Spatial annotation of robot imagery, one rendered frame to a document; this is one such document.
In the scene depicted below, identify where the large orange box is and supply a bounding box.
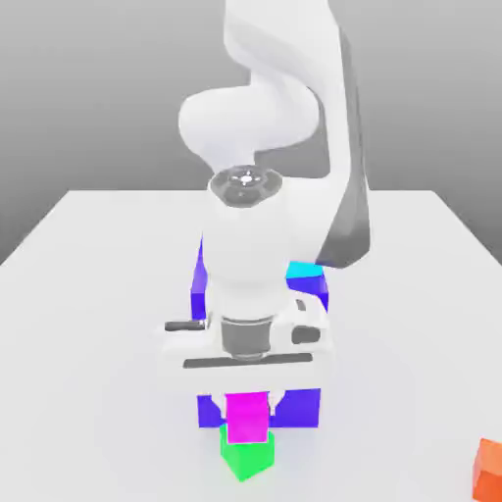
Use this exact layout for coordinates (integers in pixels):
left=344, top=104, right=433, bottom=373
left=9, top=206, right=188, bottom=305
left=471, top=437, right=502, bottom=502

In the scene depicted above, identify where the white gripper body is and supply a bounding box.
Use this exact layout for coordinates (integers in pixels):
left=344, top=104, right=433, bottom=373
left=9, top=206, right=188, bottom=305
left=172, top=344, right=334, bottom=396

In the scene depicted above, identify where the small magenta cube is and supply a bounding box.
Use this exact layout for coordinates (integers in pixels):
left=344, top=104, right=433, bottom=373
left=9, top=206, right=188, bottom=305
left=225, top=390, right=272, bottom=445

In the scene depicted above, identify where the small cyan cube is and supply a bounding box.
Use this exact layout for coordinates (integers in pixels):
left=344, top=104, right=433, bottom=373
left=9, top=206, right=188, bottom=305
left=285, top=261, right=326, bottom=280

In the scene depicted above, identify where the small green cube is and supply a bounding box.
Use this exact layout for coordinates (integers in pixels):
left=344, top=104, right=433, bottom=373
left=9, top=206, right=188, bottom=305
left=219, top=425, right=276, bottom=483

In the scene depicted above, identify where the large blue box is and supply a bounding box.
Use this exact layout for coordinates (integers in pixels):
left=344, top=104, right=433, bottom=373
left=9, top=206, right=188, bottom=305
left=190, top=233, right=330, bottom=429

